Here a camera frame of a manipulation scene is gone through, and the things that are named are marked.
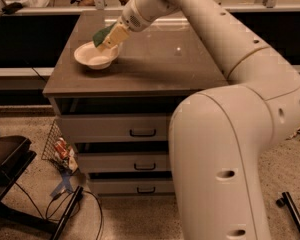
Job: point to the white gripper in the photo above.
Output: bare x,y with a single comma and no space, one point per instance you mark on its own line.
132,18

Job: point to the green yellow sponge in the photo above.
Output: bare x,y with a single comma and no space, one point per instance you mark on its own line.
104,36

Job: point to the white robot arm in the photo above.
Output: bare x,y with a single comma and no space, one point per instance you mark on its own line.
217,135

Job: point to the white paper bowl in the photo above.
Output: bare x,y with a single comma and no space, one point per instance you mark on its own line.
96,58

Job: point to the grey drawer cabinet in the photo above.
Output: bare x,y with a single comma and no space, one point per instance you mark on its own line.
155,70

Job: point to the top grey drawer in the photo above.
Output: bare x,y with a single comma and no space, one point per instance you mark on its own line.
113,128

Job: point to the grey drawer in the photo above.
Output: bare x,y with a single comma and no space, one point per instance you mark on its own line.
113,128
131,186
123,162

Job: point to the red snack packet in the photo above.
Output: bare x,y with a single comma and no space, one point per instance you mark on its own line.
61,148

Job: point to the middle grey drawer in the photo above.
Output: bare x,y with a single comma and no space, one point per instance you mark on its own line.
123,162

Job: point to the bottom grey drawer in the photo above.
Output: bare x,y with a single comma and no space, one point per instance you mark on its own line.
131,186

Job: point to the blue tape cross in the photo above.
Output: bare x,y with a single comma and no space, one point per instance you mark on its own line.
63,185

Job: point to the black stand leg left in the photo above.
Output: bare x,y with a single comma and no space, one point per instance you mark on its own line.
77,195

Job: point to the black stand leg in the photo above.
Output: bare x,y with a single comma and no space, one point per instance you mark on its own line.
77,195
286,200

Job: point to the black stand leg right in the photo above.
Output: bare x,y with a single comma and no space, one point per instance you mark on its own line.
286,200

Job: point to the wire mesh basket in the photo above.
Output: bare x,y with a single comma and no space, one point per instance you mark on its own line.
50,155

